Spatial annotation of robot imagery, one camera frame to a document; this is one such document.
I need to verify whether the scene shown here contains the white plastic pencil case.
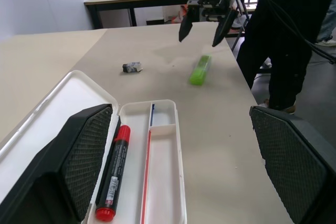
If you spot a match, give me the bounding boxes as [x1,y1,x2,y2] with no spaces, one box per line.
[0,70,188,224]

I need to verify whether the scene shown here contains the red capped black marker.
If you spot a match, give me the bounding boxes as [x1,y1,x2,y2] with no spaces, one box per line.
[94,124,132,222]

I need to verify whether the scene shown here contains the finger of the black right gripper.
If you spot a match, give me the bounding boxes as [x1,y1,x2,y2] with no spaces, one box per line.
[212,8,236,48]
[178,0,201,42]

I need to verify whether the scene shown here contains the person in black clothes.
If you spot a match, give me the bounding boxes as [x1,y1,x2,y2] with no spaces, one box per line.
[236,0,336,115]

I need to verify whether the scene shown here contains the green plastic box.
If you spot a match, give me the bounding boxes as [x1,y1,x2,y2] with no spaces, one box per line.
[189,55,213,87]

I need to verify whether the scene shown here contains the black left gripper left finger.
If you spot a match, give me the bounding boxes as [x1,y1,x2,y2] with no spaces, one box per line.
[0,104,113,224]

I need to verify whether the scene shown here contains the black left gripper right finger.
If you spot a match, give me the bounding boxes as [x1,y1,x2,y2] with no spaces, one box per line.
[249,105,336,224]

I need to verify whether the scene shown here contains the grey blue eraser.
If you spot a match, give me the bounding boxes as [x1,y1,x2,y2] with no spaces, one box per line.
[122,61,144,74]

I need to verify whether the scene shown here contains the orange object under table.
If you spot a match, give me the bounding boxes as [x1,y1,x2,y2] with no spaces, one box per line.
[171,4,191,24]

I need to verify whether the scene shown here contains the person in blue jeans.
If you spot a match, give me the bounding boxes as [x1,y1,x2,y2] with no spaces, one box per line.
[314,0,336,48]

